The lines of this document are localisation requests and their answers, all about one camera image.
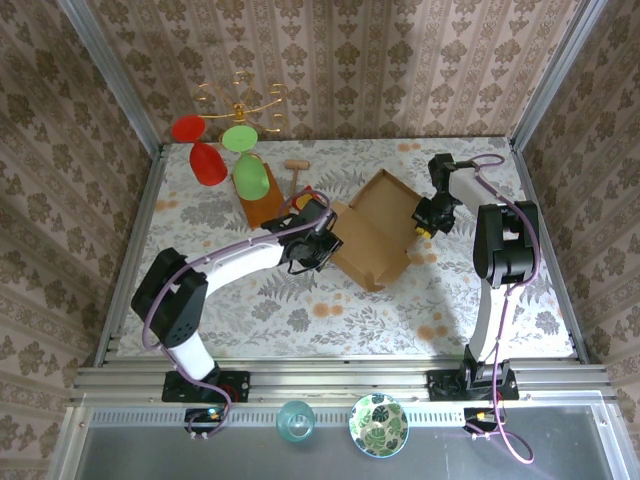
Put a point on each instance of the red snack packet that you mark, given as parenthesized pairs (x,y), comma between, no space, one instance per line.
(301,199)

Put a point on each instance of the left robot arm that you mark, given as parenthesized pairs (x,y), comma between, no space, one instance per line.
(235,260)

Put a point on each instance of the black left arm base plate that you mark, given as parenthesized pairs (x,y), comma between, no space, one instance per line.
(240,385)

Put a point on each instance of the grey metal tray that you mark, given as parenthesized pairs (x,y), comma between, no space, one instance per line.
(250,460)

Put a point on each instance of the right side aluminium rail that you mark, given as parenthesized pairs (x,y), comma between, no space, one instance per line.
(550,250)

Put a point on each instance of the leaf pattern bowl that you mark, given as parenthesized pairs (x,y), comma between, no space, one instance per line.
(378,425)

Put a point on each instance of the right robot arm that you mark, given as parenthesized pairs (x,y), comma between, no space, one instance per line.
(505,250)

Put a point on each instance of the black left connector box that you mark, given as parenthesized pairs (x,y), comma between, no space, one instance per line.
(200,419)

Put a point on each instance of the black connector box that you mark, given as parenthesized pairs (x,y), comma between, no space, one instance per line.
(200,419)
(475,417)

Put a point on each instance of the brown wooden board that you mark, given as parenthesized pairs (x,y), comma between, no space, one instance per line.
(265,210)

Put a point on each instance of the left upright aluminium post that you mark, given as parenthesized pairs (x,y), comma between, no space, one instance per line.
(115,80)

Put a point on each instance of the black right connector box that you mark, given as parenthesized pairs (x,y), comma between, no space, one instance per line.
(475,417)

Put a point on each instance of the small wooden mallet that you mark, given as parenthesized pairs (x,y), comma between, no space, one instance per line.
(297,164)

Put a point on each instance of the brown cardboard box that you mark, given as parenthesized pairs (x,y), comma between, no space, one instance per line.
(370,235)

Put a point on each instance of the right upright aluminium post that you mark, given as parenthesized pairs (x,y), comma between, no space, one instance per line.
(555,75)

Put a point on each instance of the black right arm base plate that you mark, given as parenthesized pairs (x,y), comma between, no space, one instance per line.
(440,385)

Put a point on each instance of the front aluminium rail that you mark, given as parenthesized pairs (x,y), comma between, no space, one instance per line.
(325,380)

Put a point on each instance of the red plastic wine glass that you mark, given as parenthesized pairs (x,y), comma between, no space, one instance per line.
(207,162)

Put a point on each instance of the upright aluminium post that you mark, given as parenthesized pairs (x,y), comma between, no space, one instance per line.
(555,75)
(115,80)

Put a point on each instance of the green plastic wine glass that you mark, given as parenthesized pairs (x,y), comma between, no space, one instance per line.
(248,175)

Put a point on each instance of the left side aluminium rail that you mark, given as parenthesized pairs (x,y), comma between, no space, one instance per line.
(132,255)

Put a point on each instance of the aluminium rail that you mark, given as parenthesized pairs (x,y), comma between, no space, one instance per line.
(325,380)
(132,255)
(550,250)

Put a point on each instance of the teal glass cup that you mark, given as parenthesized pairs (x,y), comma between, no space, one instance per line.
(295,420)

